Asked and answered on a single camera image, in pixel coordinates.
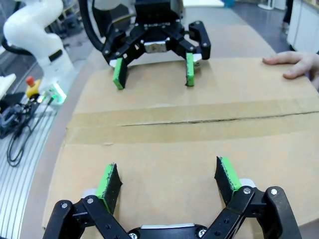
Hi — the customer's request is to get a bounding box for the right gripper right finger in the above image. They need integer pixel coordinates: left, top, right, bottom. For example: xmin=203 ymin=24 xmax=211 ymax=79
xmin=206 ymin=156 xmax=303 ymax=239

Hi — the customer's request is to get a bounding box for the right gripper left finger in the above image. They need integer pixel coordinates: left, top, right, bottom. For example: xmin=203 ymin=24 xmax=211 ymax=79
xmin=42 ymin=163 xmax=131 ymax=239

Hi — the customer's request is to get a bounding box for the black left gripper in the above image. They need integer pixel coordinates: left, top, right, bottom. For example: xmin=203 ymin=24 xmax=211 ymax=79
xmin=102 ymin=0 xmax=213 ymax=90

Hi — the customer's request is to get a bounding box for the brown cardboard shipping box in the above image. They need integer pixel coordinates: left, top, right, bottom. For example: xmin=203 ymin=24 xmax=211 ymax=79
xmin=41 ymin=57 xmax=319 ymax=229

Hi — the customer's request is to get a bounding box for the person's right hand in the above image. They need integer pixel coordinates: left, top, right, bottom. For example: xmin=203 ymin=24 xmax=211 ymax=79
xmin=262 ymin=51 xmax=319 ymax=90

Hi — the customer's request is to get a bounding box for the brown packing tape strip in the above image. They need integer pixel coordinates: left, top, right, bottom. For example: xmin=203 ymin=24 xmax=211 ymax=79
xmin=65 ymin=98 xmax=319 ymax=145

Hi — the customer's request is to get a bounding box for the grey slotted aluminium platform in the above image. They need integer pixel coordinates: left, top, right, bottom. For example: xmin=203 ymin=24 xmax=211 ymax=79
xmin=0 ymin=99 xmax=75 ymax=239

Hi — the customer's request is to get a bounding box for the yellow red emergency stop button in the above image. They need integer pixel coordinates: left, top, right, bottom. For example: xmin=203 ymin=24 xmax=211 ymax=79
xmin=25 ymin=76 xmax=42 ymax=99

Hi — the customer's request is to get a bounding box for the person in dark trousers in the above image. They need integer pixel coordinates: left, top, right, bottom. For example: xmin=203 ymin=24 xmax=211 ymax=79
xmin=281 ymin=0 xmax=295 ymax=35

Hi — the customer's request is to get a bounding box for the white storage cabinet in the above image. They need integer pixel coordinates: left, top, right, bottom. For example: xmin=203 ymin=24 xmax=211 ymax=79
xmin=286 ymin=0 xmax=319 ymax=54

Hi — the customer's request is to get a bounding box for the black corrugated cable conduit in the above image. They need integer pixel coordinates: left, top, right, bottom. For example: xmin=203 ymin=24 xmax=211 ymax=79
xmin=78 ymin=0 xmax=106 ymax=52

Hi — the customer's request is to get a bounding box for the black cable bundle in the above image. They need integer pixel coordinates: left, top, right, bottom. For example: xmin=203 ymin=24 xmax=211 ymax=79
xmin=0 ymin=98 xmax=54 ymax=168

